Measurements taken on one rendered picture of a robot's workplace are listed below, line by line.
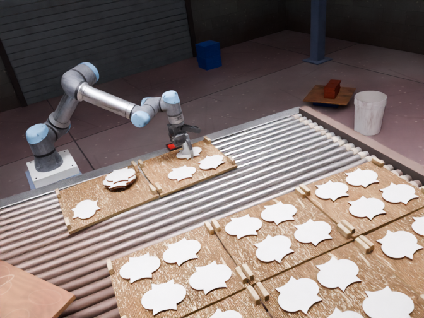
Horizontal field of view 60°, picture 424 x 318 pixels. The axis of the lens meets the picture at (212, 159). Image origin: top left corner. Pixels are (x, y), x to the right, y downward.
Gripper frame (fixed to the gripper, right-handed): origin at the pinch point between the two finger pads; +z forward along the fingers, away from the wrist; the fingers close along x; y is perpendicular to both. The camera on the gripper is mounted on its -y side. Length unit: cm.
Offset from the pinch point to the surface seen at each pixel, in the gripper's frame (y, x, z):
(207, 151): -8.7, 4.0, 1.3
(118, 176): 39.2, 6.0, -7.0
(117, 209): 46, 23, -2
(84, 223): 60, 24, -3
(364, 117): -207, -73, 88
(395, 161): -72, 69, 5
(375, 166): -63, 66, 5
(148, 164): 21.9, -3.7, -0.7
